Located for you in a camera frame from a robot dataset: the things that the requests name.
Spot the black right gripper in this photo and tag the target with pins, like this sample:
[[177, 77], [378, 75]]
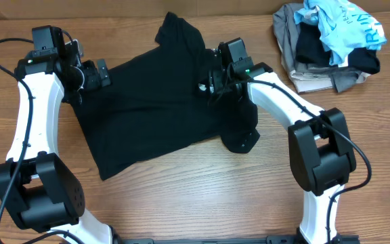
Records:
[[215, 83]]

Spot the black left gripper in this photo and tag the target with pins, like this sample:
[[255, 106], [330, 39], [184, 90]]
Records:
[[94, 82]]

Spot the black polo shirt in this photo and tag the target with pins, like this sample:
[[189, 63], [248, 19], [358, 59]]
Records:
[[155, 105]]

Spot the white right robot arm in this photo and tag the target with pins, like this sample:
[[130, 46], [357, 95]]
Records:
[[320, 153]]

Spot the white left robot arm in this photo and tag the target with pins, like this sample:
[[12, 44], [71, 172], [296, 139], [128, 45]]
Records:
[[37, 189]]

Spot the white beige folded garment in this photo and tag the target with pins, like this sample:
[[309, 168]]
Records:
[[311, 78]]

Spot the grey folded garment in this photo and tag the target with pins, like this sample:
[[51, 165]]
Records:
[[285, 29]]

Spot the black folded garment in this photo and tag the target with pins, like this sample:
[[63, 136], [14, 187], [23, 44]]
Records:
[[309, 50]]

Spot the light blue printed shirt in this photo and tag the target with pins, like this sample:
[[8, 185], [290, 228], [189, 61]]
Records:
[[343, 26]]

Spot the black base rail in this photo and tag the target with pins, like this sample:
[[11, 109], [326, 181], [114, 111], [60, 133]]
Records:
[[215, 241]]

